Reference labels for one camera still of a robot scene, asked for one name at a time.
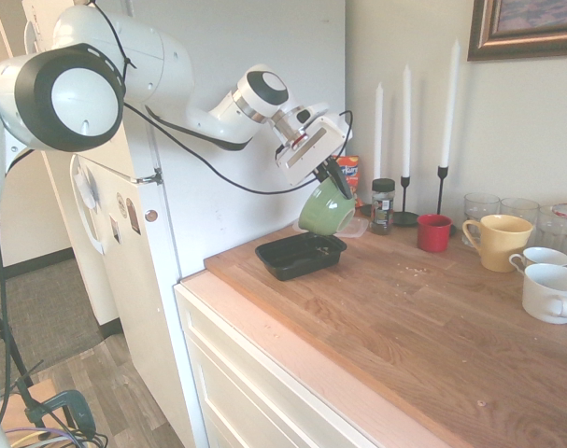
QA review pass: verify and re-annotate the yellow mug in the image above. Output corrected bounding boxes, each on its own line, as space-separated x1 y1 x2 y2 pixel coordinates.
461 214 534 273

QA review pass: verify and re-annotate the white drawer cabinet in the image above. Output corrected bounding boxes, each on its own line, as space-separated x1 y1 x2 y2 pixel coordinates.
173 272 447 448

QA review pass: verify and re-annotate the tall black candle holder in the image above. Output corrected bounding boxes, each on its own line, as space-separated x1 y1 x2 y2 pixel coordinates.
436 165 458 237

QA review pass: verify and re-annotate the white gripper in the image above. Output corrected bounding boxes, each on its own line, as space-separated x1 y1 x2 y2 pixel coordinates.
276 113 355 201

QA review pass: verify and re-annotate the orange snack bag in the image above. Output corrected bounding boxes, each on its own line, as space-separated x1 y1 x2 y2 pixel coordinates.
333 154 362 209

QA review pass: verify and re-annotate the metal fridge latch bracket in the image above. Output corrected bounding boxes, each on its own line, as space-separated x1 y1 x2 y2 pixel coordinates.
134 168 165 187

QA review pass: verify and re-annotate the green metal clamp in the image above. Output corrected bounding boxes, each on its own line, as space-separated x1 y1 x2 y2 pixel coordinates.
11 386 98 441

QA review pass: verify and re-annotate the grey floor mat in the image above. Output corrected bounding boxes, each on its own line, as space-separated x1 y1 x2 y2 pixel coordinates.
0 259 106 375

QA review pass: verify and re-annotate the ribbed clear drinking glass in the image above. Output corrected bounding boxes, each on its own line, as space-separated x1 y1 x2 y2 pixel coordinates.
537 205 567 258

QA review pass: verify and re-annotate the clear plastic container lid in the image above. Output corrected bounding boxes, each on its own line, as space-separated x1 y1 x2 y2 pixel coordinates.
291 215 370 240

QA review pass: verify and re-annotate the tall white taper candle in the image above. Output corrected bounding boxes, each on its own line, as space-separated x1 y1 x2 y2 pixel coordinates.
439 38 461 168

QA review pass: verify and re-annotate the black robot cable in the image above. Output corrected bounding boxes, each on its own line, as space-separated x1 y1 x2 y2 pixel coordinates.
0 0 355 442

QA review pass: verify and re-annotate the small white cup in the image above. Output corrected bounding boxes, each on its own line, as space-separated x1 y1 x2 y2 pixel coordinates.
508 246 567 273

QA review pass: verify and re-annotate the short white taper candle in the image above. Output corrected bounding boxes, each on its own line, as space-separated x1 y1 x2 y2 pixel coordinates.
374 82 384 181

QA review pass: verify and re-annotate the large white cup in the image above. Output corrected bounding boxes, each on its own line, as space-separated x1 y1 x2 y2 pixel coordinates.
520 263 567 325

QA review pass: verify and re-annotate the red mug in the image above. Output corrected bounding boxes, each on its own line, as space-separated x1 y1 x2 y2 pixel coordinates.
416 214 454 254

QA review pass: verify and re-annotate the medium black candle holder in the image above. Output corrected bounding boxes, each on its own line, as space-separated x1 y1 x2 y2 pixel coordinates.
392 175 421 228

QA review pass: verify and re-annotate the spice jar with black cap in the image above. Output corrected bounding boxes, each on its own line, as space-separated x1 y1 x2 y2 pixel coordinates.
370 177 396 237

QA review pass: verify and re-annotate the light wooden robot mounting table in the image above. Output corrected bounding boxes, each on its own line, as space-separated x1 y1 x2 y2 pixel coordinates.
0 377 56 448

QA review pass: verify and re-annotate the medium white taper candle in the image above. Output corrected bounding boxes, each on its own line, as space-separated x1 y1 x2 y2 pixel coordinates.
402 63 413 178

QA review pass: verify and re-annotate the black plastic food container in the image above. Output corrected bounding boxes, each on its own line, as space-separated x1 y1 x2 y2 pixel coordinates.
254 232 348 282

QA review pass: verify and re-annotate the black stand pole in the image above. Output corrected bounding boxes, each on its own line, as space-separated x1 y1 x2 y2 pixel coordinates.
0 284 46 430

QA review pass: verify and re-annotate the brown arched fridge magnet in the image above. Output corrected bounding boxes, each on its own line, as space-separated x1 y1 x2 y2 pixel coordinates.
125 197 141 232

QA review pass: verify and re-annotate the white refrigerator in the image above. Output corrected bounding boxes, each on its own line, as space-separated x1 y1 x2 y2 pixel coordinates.
20 0 347 448

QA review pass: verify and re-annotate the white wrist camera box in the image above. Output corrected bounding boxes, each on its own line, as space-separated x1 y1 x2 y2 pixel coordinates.
287 103 332 127

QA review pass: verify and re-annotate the coloured wire bundle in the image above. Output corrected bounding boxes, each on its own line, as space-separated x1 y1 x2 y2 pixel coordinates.
2 423 109 448

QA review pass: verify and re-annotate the framed picture dark wood frame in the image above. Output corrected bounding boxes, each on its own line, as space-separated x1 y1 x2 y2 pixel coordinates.
467 0 567 62

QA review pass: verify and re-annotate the green ceramic bowl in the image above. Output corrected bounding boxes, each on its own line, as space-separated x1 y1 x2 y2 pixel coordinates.
297 178 357 238

